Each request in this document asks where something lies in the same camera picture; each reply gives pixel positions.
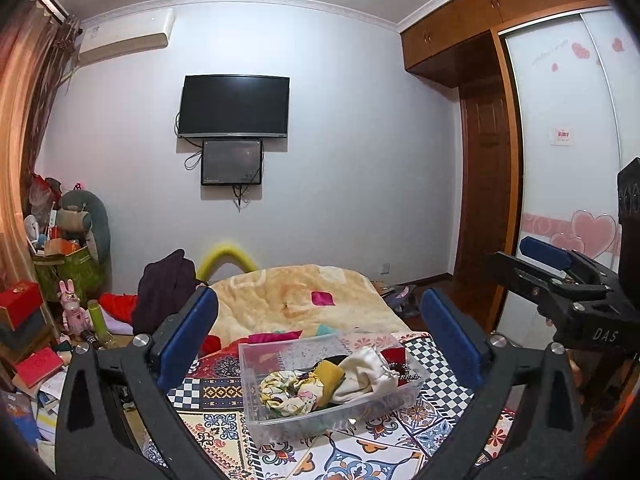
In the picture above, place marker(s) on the orange striped curtain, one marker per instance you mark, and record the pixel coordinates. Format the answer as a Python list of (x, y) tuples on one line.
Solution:
[(30, 150)]

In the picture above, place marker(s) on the pink rabbit toy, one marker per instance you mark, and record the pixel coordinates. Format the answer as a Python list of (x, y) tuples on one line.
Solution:
[(74, 310)]

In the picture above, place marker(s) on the small wall monitor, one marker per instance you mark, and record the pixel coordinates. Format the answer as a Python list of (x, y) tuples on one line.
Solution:
[(232, 162)]

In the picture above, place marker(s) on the yellow foam arc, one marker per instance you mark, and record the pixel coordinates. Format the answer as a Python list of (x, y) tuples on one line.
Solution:
[(227, 255)]

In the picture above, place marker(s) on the pile of papers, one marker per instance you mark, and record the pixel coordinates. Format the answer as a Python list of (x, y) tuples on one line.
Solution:
[(35, 420)]

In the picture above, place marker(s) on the grey bag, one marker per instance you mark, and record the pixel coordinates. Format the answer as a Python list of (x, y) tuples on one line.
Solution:
[(400, 300)]

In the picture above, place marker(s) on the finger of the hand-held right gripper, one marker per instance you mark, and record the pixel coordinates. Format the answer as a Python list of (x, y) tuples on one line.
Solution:
[(545, 253), (567, 296)]

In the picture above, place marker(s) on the green storage bag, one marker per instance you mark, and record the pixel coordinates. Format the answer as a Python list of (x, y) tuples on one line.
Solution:
[(67, 270)]

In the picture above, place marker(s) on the yellow fleece blanket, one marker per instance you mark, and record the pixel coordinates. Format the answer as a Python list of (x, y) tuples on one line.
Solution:
[(280, 305)]

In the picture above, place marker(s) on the green bottle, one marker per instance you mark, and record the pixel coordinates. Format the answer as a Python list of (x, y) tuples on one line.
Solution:
[(97, 322)]

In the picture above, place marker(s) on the wooden upper cabinet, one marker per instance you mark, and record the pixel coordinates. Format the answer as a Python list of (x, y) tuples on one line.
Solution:
[(470, 25)]

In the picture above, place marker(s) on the large wall television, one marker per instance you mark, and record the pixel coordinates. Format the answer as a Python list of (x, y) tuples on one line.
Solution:
[(234, 105)]

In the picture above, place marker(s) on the clear plastic storage box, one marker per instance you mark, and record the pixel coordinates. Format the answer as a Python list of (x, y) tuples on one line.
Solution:
[(295, 425)]

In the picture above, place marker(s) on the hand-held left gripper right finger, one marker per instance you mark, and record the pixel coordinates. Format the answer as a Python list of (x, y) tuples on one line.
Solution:
[(447, 342)]

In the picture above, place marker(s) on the white sliding wardrobe door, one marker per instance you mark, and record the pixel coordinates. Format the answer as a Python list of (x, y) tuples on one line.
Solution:
[(565, 110)]

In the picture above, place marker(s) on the dark purple coat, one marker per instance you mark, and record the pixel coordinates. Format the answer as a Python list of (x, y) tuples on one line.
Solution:
[(162, 295)]

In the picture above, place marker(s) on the red garment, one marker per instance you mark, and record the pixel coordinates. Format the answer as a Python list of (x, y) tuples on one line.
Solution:
[(120, 307)]

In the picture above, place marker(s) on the red gift box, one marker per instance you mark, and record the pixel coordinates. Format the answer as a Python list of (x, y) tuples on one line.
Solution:
[(17, 305)]

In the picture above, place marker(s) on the mustard yellow cloth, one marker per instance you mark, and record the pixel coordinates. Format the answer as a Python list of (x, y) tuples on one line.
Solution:
[(330, 377)]

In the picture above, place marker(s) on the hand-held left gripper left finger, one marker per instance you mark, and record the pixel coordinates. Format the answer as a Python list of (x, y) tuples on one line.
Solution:
[(192, 340)]

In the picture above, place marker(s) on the red cloth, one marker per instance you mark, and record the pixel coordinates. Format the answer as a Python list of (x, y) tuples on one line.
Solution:
[(275, 336)]

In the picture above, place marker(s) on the brown wooden door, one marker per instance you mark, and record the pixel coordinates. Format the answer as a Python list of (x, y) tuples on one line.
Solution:
[(485, 185)]

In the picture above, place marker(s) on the small pink cloth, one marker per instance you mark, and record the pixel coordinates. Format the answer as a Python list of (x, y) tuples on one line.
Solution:
[(322, 298)]

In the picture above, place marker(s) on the red white door sticker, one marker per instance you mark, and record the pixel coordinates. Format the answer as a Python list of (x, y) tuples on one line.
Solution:
[(562, 136)]

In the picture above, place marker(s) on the teal cloth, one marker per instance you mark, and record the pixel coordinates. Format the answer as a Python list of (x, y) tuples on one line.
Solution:
[(326, 329)]

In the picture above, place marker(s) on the white air conditioner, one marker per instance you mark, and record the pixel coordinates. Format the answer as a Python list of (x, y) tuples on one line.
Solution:
[(125, 35)]

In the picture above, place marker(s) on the floral fabric scrunchie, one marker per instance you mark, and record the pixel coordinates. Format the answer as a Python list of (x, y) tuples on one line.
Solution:
[(287, 392)]

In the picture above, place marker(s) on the grey plush toy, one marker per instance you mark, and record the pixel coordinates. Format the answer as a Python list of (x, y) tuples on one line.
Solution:
[(87, 220)]

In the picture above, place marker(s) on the red book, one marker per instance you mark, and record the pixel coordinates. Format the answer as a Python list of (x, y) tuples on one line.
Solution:
[(37, 367)]

